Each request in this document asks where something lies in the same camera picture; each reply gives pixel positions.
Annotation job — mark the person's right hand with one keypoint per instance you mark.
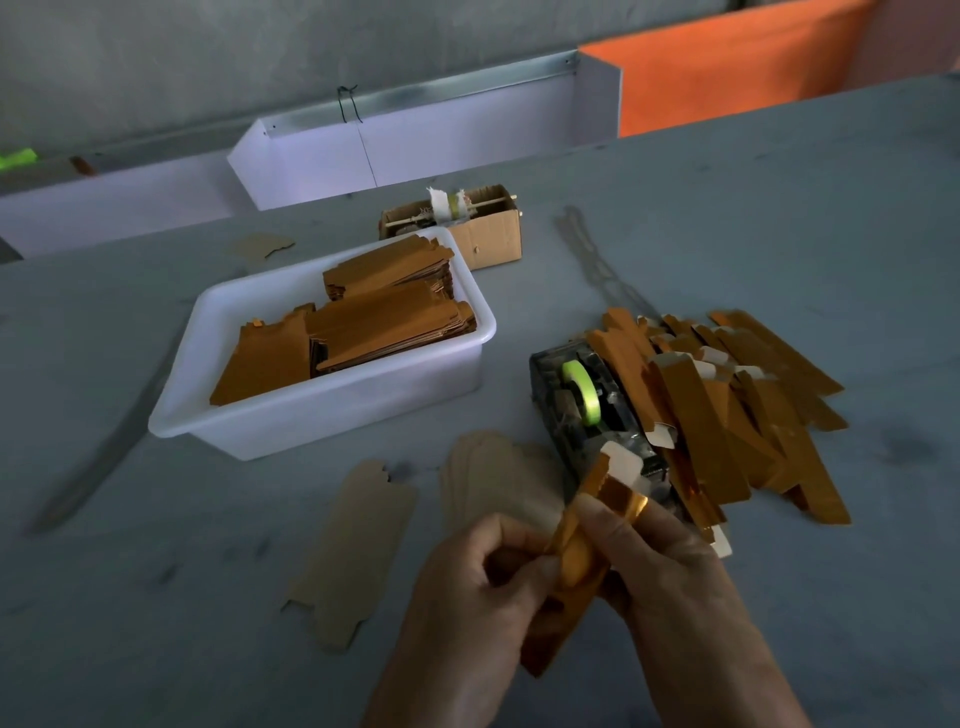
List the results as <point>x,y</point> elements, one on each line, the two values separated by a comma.
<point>690,615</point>

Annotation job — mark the white plastic bin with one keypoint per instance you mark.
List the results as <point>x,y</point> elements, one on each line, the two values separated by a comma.
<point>315,413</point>

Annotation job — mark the neon green object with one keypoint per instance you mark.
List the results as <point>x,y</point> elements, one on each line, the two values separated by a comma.
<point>15,158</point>

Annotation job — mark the gold cartons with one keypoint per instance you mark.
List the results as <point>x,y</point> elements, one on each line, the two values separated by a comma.
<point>390,315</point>

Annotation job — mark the black tape dispenser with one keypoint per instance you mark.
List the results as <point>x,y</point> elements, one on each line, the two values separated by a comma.
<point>558,420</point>

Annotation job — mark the pile of beige blanks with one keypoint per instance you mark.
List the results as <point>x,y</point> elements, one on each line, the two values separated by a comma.
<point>503,473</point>

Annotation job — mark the green tape roll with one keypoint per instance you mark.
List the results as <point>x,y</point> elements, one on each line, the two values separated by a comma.
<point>579,390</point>

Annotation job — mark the orange tray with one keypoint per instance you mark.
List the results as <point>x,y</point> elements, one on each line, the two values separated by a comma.
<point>750,72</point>

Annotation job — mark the small cardboard box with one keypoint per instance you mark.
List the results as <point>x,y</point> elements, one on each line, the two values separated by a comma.
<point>495,240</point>

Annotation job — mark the gold carton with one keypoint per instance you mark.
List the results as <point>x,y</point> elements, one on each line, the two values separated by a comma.
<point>578,555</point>

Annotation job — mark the small brown object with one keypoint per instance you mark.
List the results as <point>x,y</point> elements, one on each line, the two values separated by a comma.
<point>80,165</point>

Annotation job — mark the carton blank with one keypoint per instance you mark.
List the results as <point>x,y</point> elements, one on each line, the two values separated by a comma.
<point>353,555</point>

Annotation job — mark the long white tray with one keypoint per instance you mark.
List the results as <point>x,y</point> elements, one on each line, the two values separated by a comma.
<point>488,128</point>
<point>113,207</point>

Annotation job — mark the person's left hand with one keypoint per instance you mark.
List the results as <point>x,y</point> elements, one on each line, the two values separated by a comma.
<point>465,630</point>

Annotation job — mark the pile of gold boxes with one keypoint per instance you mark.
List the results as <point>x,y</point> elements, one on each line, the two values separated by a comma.
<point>735,405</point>

